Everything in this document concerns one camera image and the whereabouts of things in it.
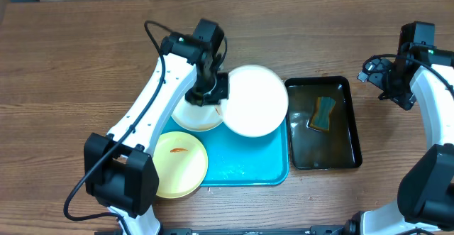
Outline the white plate with long stain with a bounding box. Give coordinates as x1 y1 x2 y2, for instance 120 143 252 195
172 97 223 132

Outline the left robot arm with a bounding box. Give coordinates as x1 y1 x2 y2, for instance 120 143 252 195
63 19 228 234

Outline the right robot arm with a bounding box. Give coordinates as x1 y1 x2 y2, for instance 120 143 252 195
334 21 453 235

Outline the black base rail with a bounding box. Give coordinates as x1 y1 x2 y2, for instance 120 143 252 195
94 224 348 235

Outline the teal plastic tray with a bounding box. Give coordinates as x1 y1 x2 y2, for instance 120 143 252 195
162 119 289 187

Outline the green yellow sponge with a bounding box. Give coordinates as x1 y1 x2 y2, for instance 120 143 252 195
309 97 336 132

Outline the black water tray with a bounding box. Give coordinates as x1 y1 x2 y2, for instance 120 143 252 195
284 76 362 170

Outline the yellow plate with stain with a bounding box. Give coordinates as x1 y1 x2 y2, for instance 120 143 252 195
153 131 208 199

